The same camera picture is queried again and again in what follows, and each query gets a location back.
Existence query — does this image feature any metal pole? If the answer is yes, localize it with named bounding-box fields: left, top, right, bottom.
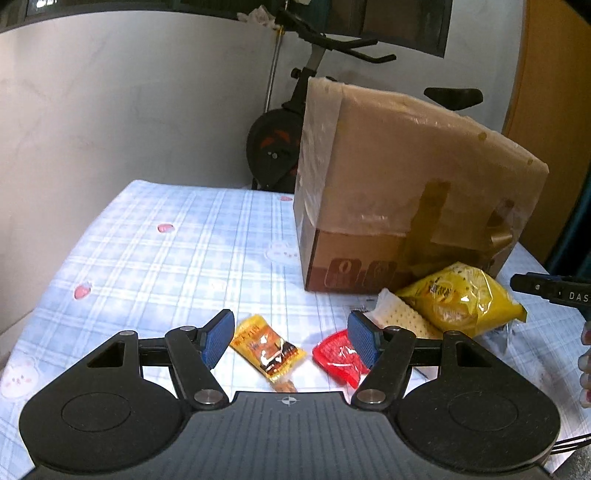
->
left=265, top=25, right=282, bottom=114

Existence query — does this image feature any brown cardboard box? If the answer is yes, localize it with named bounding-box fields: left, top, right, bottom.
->
left=293, top=76, right=550, bottom=294

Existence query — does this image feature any white cloth on handlebars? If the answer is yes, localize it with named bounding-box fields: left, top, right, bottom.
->
left=236, top=7, right=278, bottom=29

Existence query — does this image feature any orange wooden door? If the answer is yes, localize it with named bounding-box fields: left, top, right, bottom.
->
left=503, top=0, right=591, bottom=268

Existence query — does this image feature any yellow chip bag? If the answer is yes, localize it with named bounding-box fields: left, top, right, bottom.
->
left=396, top=262, right=528, bottom=340

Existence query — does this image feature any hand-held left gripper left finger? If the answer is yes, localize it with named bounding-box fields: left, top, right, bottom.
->
left=78, top=310, right=235, bottom=411

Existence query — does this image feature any white cracker packet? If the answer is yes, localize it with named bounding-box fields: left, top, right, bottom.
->
left=369, top=288, right=444, bottom=341

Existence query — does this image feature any person's right hand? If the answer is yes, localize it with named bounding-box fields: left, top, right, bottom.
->
left=578, top=318, right=591, bottom=403

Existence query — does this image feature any red snack packet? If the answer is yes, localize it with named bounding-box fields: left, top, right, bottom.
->
left=312, top=329, right=372, bottom=388

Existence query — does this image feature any yellow and black snack packet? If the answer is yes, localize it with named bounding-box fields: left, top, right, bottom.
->
left=229, top=314, right=308, bottom=393

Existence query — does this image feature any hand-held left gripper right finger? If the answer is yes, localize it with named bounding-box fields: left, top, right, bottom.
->
left=347, top=310, right=504, bottom=411

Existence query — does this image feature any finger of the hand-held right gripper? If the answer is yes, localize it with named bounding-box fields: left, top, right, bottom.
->
left=510, top=273, right=561, bottom=302

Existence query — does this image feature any blue checked sheet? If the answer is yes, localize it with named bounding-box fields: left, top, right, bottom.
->
left=0, top=179, right=591, bottom=467

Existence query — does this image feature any black exercise bike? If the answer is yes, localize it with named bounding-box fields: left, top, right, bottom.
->
left=245, top=0, right=484, bottom=192

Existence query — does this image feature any dark framed window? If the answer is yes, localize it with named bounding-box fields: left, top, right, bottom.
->
left=0, top=0, right=451, bottom=58

